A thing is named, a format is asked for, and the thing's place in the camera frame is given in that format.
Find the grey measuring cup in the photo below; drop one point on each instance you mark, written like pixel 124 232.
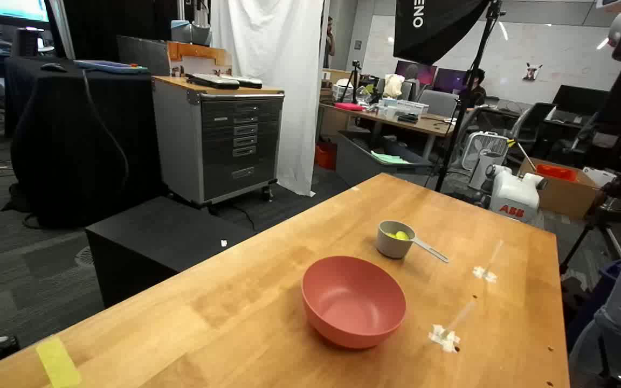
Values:
pixel 389 247

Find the yellow and white candy pieces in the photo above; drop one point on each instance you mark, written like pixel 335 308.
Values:
pixel 403 235

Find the pink bowl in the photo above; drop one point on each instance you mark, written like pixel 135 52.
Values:
pixel 355 308

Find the red box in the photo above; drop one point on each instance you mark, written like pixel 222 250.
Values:
pixel 325 153

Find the grey metal drawer cabinet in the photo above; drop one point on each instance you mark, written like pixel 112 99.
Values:
pixel 231 143

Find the cluttered wooden desk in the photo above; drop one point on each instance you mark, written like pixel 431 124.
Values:
pixel 410 124

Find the white curtain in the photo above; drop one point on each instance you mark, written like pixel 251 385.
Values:
pixel 275 71

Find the black keyboard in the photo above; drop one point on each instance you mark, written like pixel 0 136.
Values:
pixel 215 79

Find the black low platform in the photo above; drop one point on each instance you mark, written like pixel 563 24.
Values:
pixel 153 238

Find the white box fan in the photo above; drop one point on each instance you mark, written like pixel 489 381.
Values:
pixel 483 151

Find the purple laptop screen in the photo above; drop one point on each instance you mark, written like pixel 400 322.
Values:
pixel 452 79

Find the open wooden box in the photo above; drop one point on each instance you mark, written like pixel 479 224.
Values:
pixel 196 54

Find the small white tape piece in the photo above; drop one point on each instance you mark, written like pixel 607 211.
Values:
pixel 483 274

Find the clear plastic stick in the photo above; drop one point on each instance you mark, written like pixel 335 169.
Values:
pixel 463 315

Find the black light stand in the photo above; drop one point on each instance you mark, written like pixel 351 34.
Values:
pixel 468 79

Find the white ABB robot part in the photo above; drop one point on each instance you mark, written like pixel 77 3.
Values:
pixel 515 197

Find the black softbox light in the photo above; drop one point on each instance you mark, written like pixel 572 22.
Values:
pixel 432 29

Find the black draped table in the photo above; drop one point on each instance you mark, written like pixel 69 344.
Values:
pixel 65 143

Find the cardboard box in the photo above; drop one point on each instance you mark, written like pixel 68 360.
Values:
pixel 567 194

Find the black backdrop panel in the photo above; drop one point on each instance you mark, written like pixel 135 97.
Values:
pixel 108 24

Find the black storage crates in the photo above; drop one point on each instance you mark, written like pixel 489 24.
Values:
pixel 577 115

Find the yellow tape strip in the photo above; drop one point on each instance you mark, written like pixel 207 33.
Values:
pixel 58 363

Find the dark mug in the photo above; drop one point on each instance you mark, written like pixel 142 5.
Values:
pixel 30 41

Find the bright monitor screen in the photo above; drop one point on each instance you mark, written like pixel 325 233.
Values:
pixel 10 8

